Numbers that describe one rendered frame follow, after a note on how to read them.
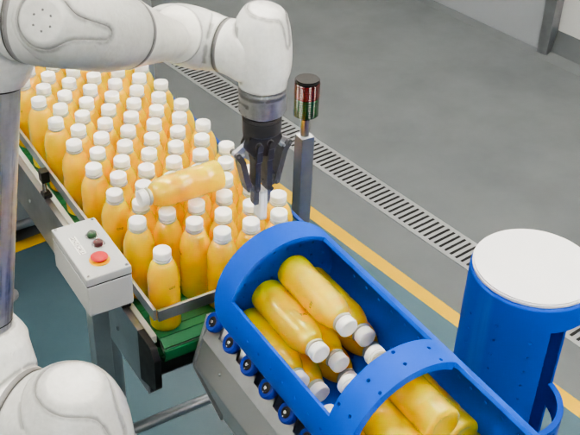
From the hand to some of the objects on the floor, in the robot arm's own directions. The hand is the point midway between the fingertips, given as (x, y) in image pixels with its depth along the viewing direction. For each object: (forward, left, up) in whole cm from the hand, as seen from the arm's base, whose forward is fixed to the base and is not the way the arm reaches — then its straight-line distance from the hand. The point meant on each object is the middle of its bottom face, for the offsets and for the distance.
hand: (260, 201), depth 193 cm
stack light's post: (+48, +26, -126) cm, 137 cm away
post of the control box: (-19, +31, -126) cm, 131 cm away
